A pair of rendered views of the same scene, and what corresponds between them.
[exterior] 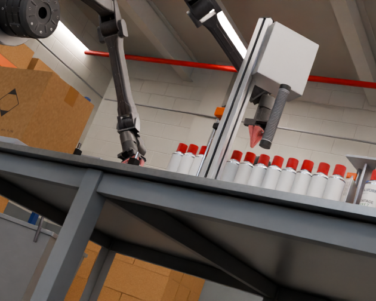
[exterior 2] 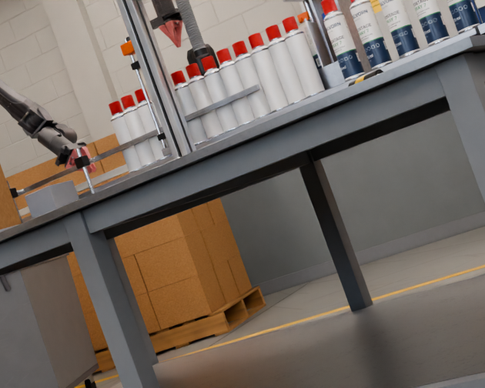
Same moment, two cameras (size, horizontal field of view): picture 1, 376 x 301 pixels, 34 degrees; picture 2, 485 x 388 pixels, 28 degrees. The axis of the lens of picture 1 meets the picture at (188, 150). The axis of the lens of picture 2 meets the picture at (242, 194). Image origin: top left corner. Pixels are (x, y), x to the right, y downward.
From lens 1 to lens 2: 65 cm
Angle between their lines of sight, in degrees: 17
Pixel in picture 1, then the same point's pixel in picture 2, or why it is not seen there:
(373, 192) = (336, 25)
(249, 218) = (257, 160)
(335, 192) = (302, 50)
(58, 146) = not seen: outside the picture
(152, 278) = not seen: hidden behind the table
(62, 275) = (127, 328)
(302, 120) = not seen: outside the picture
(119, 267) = not seen: hidden behind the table
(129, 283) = (133, 239)
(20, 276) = (26, 335)
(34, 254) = (19, 302)
